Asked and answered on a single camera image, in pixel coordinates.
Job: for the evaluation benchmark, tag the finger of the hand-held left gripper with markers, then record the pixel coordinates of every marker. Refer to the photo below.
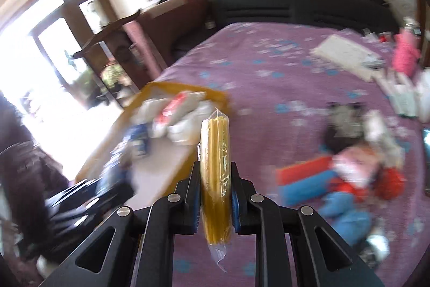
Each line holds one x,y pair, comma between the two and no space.
116,194

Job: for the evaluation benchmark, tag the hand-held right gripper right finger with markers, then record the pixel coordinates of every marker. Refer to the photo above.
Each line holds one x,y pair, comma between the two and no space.
235,206

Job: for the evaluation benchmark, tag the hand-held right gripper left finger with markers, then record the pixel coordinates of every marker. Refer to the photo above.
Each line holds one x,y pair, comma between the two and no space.
196,199

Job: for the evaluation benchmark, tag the blue white plastic bag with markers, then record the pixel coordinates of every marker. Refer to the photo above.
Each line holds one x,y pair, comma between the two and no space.
114,169

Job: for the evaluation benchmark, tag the yellow noodle packet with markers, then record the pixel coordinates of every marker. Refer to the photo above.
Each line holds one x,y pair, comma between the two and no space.
215,156

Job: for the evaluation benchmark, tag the yellow plastic tray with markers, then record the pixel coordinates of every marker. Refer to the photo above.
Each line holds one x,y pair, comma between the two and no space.
215,94

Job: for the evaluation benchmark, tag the pink tissue packet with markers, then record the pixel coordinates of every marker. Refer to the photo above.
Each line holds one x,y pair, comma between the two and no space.
356,166

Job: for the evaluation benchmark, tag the small blue white packet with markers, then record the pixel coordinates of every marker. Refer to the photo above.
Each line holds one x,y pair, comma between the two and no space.
137,139

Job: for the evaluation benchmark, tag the red white packet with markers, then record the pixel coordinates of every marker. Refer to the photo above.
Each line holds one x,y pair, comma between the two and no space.
178,105

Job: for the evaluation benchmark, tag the blue cloth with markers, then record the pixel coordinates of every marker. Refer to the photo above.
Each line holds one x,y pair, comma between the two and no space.
349,223

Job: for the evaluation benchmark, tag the green printed cushion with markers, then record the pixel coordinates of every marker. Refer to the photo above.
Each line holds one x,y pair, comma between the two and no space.
114,75

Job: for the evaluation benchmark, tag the black jar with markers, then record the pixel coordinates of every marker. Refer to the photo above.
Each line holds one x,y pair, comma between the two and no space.
339,135

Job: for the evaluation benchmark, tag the silver foil packet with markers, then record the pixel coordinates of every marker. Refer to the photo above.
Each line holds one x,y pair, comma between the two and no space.
376,246

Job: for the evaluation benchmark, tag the pink cushion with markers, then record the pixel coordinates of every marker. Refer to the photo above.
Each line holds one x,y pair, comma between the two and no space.
141,45

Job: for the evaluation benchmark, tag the wooden framed glass door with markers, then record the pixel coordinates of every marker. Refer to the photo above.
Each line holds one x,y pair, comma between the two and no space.
57,48

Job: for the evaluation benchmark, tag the dark wooden chair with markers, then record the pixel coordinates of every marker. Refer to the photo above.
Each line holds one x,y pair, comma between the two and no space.
111,26

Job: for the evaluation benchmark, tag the brown sofa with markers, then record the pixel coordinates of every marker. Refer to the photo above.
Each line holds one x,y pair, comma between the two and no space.
181,14

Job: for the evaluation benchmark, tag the green cuffed knitted glove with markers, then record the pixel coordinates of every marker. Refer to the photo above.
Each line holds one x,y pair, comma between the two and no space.
403,102

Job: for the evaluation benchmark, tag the small grey packet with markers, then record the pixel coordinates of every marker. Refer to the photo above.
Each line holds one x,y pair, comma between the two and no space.
374,63

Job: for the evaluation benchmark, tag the black smartphone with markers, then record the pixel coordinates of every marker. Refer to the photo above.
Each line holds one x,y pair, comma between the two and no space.
426,149

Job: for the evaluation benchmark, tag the black sofa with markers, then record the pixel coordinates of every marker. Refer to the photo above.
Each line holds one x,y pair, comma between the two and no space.
285,8

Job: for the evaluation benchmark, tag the white plastic jar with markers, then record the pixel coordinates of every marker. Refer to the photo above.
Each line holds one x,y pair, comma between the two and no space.
424,95

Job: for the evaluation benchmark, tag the pink thermos with knitted sleeve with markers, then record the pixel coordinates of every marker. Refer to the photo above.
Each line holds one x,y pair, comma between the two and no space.
406,55

